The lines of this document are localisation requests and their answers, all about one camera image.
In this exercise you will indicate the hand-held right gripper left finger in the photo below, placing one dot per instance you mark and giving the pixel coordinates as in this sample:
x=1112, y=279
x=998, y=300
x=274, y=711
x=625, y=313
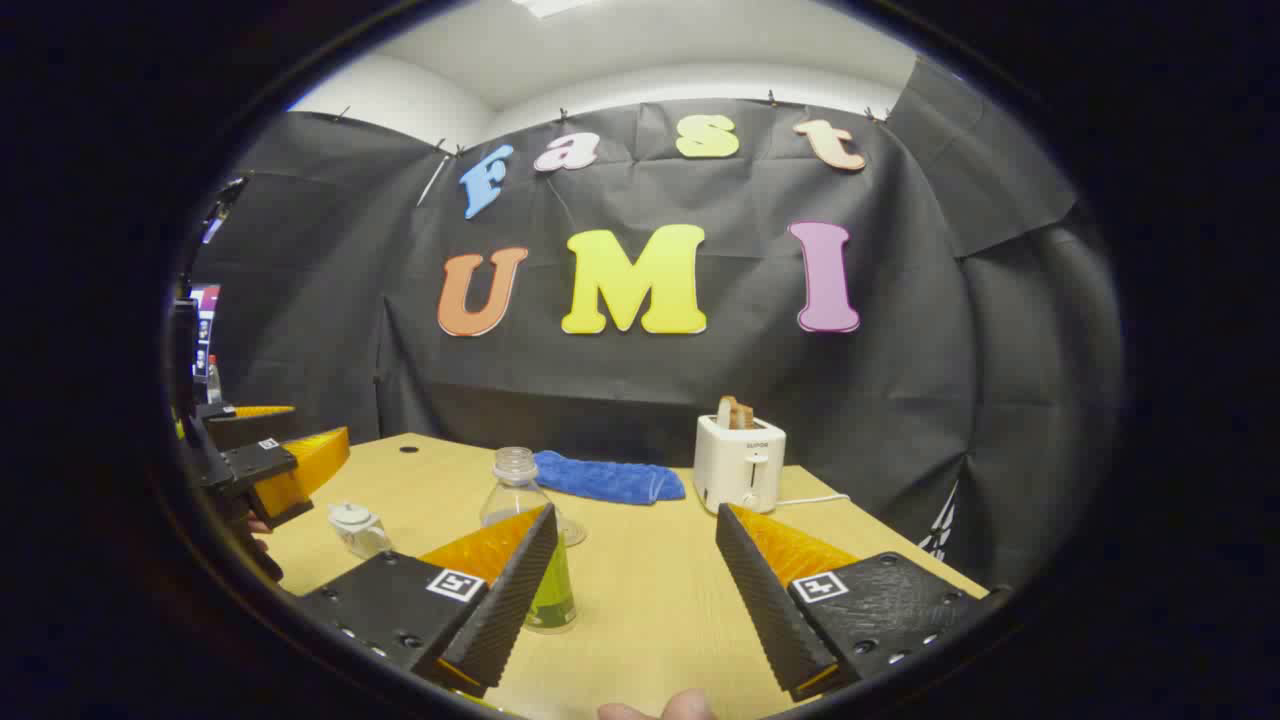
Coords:
x=510, y=590

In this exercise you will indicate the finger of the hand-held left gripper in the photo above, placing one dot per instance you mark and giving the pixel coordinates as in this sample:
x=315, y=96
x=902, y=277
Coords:
x=250, y=430
x=265, y=465

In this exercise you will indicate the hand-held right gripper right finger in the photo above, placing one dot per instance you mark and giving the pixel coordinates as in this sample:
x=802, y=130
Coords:
x=760, y=590

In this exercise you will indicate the white teacup lid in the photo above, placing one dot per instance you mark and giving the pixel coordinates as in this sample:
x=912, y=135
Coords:
x=351, y=515

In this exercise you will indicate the green label water bottle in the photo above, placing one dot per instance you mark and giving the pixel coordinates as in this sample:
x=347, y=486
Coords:
x=515, y=490

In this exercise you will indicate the clear glass teacup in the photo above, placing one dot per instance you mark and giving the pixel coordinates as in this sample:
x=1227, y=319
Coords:
x=368, y=540

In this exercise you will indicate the red cap plastic bottle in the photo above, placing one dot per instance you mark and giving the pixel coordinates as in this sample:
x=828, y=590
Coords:
x=212, y=385

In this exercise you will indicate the computer monitor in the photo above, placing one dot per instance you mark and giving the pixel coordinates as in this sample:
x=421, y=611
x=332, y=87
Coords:
x=205, y=320

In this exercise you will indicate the white toaster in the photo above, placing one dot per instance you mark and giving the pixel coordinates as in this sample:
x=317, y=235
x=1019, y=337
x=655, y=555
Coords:
x=735, y=470

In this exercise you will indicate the blue towel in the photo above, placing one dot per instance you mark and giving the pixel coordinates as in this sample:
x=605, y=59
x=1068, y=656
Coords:
x=610, y=478

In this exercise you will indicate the toast bread slice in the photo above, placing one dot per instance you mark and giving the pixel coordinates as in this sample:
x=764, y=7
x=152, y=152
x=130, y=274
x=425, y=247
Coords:
x=746, y=415
x=727, y=412

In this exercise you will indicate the black backdrop cloth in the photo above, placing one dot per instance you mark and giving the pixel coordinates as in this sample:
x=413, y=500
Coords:
x=750, y=370

